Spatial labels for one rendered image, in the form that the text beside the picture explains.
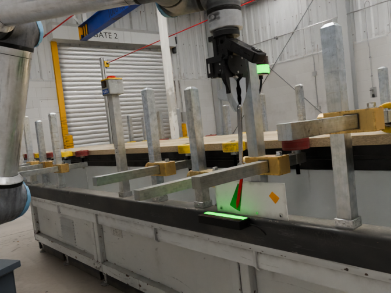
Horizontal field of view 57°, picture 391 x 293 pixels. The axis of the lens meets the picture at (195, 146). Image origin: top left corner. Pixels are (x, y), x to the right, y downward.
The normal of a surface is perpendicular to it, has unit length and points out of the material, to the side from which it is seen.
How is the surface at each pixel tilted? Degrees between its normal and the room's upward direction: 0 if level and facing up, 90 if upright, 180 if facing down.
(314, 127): 90
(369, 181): 90
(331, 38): 90
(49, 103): 90
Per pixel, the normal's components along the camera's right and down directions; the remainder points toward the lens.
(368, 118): -0.74, 0.11
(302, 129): 0.66, -0.04
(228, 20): 0.07, 0.06
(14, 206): 0.93, 0.22
